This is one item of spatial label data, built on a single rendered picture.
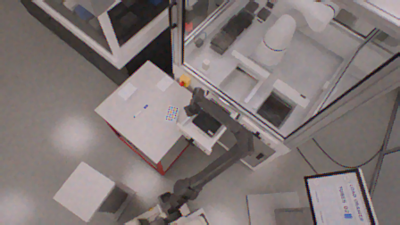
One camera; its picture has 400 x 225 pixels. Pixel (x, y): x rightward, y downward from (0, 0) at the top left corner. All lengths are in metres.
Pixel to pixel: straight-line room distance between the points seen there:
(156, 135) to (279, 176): 1.40
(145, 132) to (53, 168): 1.24
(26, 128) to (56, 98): 0.41
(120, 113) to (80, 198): 0.62
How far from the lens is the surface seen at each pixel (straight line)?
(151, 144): 1.81
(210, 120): 1.73
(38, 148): 2.93
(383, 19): 0.91
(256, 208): 2.56
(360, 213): 1.63
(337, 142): 3.08
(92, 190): 1.83
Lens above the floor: 2.49
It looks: 67 degrees down
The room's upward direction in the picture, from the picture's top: 10 degrees clockwise
